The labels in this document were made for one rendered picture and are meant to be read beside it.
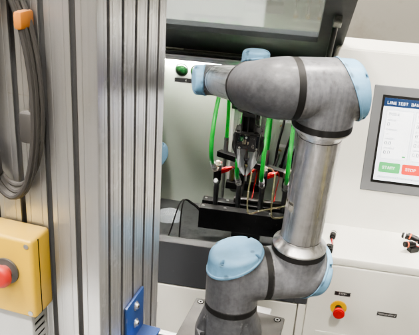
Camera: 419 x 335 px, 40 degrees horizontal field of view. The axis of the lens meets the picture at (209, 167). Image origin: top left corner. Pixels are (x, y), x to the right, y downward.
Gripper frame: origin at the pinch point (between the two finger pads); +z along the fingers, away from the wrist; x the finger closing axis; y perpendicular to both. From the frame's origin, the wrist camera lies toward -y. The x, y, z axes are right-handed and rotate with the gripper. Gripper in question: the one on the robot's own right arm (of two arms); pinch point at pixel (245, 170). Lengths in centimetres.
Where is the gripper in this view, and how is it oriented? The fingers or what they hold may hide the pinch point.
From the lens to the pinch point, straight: 167.1
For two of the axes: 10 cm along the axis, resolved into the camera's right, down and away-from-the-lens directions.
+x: 9.8, 1.2, -1.3
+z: -0.6, 9.2, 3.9
